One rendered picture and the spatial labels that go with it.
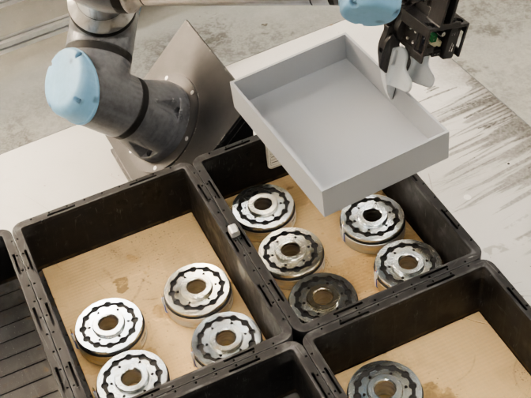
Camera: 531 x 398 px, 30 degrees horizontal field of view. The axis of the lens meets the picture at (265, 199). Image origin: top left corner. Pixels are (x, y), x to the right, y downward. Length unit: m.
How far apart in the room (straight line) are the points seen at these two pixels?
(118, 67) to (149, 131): 0.13
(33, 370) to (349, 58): 0.67
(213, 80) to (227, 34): 1.69
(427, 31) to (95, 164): 0.86
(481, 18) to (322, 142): 2.10
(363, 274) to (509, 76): 1.78
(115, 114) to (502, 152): 0.73
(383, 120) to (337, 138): 0.08
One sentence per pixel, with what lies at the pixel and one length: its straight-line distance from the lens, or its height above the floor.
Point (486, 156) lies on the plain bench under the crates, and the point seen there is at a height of 0.70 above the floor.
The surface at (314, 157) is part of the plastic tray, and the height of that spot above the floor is 1.05.
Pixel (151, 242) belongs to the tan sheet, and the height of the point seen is 0.83.
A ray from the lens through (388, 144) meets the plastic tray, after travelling 1.42.
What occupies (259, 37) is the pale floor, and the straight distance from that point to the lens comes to 3.42.
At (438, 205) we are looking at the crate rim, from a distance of 1.50.
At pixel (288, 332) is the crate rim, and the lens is 1.35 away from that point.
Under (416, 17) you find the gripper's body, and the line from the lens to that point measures 1.35.
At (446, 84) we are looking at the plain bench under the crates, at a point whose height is 0.70.
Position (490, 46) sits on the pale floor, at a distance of 3.35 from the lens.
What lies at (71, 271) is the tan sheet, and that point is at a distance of 1.62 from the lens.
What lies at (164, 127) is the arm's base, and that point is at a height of 0.88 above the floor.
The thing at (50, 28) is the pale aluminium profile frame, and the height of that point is 0.14.
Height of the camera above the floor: 2.01
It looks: 45 degrees down
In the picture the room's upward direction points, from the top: 7 degrees counter-clockwise
